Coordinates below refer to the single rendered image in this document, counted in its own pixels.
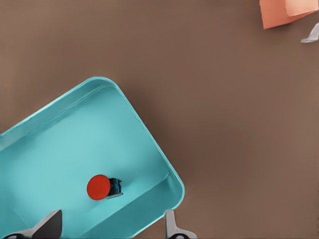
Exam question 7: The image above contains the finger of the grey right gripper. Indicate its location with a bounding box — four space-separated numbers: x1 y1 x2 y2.
165 209 198 239

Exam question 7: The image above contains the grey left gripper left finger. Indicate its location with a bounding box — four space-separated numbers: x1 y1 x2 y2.
1 209 63 239

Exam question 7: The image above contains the blue storage box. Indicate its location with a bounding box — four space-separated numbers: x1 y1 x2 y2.
0 76 185 239

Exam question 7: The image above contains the red push button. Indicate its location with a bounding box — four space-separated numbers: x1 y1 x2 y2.
86 174 124 201

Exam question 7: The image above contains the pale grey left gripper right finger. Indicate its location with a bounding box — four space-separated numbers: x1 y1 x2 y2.
300 22 319 44

